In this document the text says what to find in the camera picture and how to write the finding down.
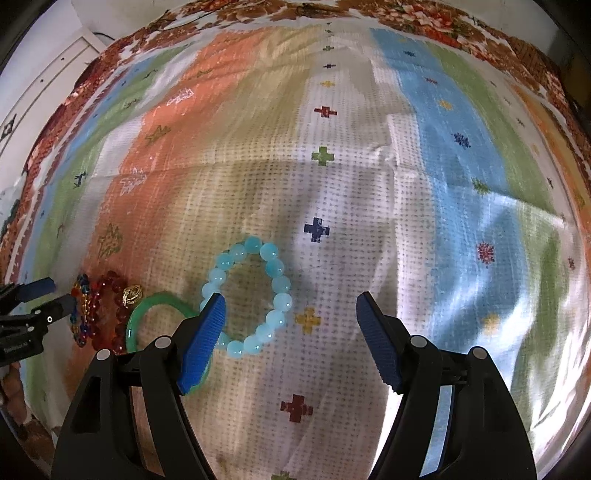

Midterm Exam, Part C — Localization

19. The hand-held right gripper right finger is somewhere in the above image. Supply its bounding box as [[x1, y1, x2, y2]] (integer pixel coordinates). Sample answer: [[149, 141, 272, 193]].
[[355, 292, 539, 480]]

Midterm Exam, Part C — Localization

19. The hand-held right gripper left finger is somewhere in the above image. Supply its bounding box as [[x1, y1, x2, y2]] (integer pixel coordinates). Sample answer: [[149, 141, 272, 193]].
[[50, 292, 227, 480]]

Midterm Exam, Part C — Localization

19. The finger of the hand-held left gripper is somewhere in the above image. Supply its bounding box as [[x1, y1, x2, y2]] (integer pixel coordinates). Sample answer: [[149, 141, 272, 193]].
[[30, 295, 78, 326], [17, 277, 57, 304]]

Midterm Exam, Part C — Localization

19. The light blue bead bracelet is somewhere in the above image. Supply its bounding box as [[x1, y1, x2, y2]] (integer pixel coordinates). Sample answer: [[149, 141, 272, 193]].
[[200, 236, 295, 359]]

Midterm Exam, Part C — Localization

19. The green bangle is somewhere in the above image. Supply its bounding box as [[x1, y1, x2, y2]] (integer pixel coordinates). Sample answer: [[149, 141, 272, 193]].
[[126, 292, 213, 394]]

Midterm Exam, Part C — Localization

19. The colourful striped mat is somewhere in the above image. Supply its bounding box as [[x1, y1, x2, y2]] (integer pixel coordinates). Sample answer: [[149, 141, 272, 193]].
[[25, 22, 583, 480]]

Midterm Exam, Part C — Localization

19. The white cabinet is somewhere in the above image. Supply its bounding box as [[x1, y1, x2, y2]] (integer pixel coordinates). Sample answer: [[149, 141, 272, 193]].
[[0, 22, 112, 160]]

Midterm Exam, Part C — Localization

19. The floral bedsheet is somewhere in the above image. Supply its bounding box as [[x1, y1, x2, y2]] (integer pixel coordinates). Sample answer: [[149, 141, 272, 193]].
[[0, 0, 591, 462]]

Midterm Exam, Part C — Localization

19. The multicolour bead bracelet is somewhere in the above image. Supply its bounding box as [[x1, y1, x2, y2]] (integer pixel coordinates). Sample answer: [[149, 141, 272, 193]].
[[69, 274, 94, 347]]

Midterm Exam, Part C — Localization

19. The red bead bracelet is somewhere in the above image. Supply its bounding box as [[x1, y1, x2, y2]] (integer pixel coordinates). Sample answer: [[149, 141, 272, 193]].
[[90, 271, 133, 355]]

